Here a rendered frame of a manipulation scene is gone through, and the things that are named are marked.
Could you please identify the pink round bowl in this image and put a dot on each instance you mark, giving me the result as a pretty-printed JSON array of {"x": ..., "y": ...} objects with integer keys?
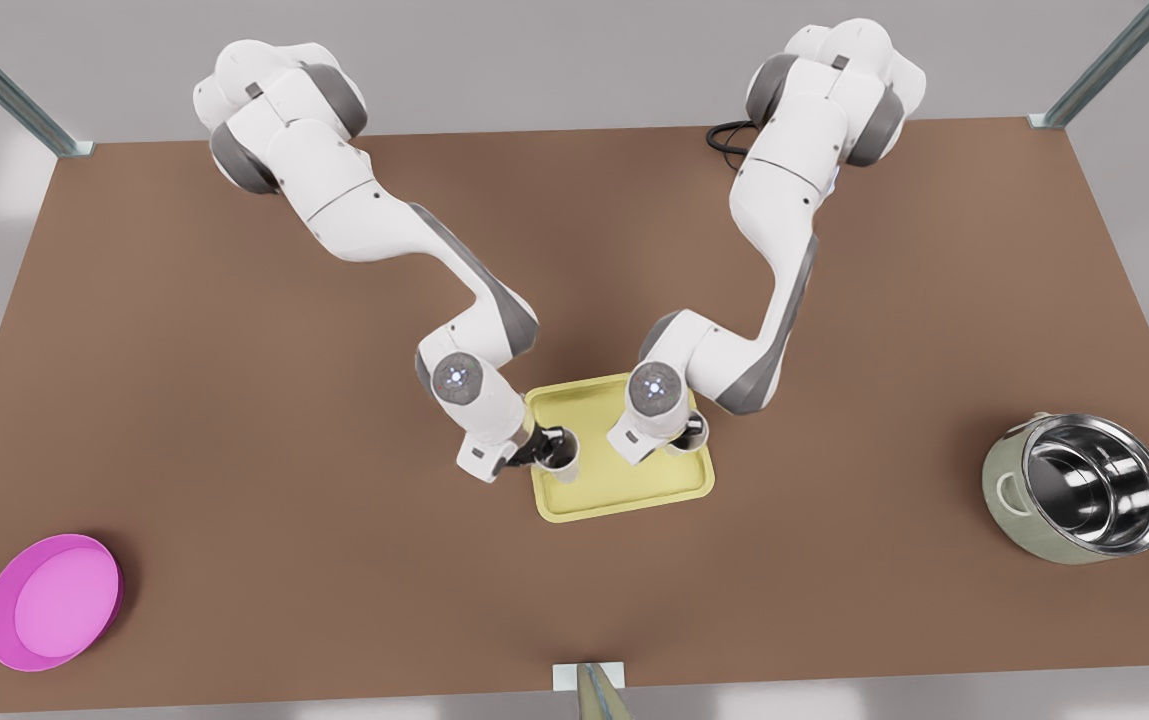
[{"x": 52, "y": 602}]

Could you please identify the steel pot with green outside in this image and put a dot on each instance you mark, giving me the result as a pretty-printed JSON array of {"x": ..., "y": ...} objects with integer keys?
[{"x": 1084, "y": 485}]

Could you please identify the white IKEA cup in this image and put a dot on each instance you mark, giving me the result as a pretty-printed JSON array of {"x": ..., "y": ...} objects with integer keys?
[
  {"x": 562, "y": 471},
  {"x": 690, "y": 445}
]

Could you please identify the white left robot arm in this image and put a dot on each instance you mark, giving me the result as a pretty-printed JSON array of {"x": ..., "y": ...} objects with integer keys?
[{"x": 784, "y": 170}]

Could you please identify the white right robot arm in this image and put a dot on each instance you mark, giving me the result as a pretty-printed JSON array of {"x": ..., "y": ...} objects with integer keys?
[{"x": 334, "y": 190}]

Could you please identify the silver frame post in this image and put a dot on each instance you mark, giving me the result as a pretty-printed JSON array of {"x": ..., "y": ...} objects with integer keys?
[
  {"x": 4, "y": 88},
  {"x": 1104, "y": 65},
  {"x": 596, "y": 692}
]

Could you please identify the yellow rectangular tray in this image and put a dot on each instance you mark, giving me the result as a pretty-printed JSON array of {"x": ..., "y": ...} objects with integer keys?
[{"x": 624, "y": 490}]

